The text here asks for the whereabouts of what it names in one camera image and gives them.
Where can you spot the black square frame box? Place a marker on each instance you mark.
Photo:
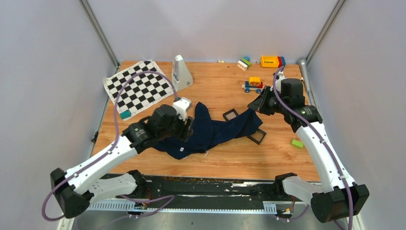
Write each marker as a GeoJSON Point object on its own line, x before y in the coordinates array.
{"type": "Point", "coordinates": [258, 136]}

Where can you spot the navy blue garment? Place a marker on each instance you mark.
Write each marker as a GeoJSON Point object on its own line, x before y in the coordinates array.
{"type": "Point", "coordinates": [208, 133]}

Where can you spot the white green blue brick stack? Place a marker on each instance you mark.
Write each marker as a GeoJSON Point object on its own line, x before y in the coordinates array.
{"type": "Point", "coordinates": [244, 63]}

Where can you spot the teal block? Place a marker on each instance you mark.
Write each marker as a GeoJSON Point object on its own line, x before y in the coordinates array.
{"type": "Point", "coordinates": [125, 115]}

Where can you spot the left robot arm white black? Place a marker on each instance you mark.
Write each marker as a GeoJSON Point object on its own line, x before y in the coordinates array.
{"type": "Point", "coordinates": [77, 188]}

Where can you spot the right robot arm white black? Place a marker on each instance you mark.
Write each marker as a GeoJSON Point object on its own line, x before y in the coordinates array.
{"type": "Point", "coordinates": [338, 196]}

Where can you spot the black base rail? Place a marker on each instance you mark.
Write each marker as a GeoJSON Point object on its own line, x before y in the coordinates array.
{"type": "Point", "coordinates": [211, 193]}

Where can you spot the yellow red blue brick box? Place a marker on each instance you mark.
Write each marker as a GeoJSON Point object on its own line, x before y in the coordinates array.
{"type": "Point", "coordinates": [272, 61]}

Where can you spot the checkerboard calibration mat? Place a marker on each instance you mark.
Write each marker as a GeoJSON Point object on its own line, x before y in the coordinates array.
{"type": "Point", "coordinates": [141, 92]}

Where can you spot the toy car with yellow top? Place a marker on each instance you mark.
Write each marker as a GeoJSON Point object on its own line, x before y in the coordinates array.
{"type": "Point", "coordinates": [253, 84]}

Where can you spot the green block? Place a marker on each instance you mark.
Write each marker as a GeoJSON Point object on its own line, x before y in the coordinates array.
{"type": "Point", "coordinates": [297, 144]}

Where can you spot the grey metal pipe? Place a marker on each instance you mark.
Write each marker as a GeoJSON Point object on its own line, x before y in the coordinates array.
{"type": "Point", "coordinates": [302, 63]}

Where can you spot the white metronome-shaped object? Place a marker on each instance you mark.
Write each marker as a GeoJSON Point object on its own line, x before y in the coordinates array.
{"type": "Point", "coordinates": [181, 76]}

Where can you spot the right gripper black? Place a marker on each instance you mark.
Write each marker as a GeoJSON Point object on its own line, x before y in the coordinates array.
{"type": "Point", "coordinates": [259, 104]}

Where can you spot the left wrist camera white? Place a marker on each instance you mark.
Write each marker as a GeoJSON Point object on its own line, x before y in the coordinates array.
{"type": "Point", "coordinates": [182, 106]}

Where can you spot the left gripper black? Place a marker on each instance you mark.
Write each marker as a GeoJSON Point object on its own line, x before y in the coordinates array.
{"type": "Point", "coordinates": [184, 133]}

